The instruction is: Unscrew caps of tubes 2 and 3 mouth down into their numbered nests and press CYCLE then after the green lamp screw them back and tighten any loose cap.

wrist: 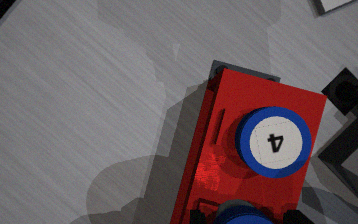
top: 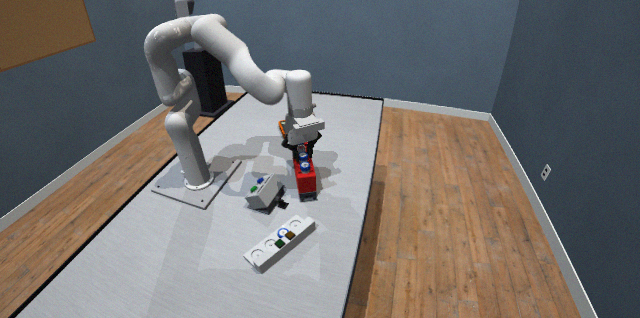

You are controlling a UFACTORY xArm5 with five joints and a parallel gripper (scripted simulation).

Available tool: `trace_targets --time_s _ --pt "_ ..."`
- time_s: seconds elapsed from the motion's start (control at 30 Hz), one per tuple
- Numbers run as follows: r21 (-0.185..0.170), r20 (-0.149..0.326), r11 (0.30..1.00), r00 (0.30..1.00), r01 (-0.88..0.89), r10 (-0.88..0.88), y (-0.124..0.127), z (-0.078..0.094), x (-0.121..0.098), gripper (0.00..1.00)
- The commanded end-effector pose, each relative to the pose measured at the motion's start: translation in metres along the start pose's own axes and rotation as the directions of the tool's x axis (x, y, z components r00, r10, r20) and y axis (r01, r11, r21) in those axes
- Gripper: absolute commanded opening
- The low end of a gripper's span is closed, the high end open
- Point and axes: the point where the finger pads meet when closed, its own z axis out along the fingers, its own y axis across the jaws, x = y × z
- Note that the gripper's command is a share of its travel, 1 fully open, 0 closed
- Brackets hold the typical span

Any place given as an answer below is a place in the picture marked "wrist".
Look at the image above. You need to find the blue screw cap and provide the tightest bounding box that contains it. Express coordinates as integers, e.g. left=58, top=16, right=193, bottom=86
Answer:
left=212, top=205, right=274, bottom=224
left=235, top=106, right=312, bottom=178

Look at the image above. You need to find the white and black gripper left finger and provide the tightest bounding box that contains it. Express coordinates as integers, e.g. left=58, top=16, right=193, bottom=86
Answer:
left=190, top=210, right=207, bottom=224

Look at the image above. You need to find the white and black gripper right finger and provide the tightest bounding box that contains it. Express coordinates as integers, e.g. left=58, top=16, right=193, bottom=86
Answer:
left=283, top=210, right=314, bottom=224

